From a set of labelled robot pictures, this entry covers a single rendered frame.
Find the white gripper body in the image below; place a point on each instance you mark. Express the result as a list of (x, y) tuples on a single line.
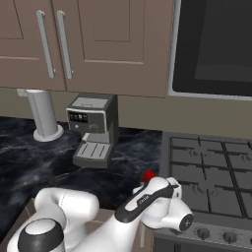
[(175, 188)]

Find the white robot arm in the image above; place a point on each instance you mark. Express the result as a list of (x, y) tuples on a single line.
[(82, 236)]

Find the red round object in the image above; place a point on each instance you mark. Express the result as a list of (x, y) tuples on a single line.
[(150, 175)]

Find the grey gas hob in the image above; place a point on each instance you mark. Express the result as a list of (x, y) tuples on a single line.
[(213, 177)]

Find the dark hob knob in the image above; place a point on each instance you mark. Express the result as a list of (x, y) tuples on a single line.
[(250, 241), (230, 237), (202, 233)]

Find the grey coffee machine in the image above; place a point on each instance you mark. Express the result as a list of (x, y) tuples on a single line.
[(95, 124)]

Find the black microwave oven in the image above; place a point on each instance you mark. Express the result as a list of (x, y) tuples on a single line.
[(213, 46)]

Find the white paper towel holder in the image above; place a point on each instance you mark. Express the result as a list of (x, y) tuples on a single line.
[(42, 114)]

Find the brown wide cupboard door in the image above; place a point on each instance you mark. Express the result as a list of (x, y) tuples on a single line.
[(114, 46)]

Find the brown narrow cupboard door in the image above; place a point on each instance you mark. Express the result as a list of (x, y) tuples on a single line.
[(19, 42)]

